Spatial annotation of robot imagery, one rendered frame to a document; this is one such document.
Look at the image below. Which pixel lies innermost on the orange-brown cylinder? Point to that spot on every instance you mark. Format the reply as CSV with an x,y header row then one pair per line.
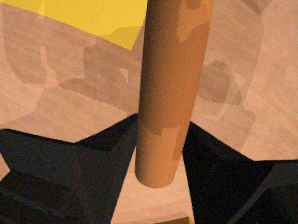
x,y
176,34

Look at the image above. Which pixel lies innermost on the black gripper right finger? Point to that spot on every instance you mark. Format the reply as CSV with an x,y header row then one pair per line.
x,y
223,183

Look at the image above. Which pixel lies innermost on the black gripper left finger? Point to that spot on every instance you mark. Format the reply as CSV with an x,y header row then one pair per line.
x,y
94,167

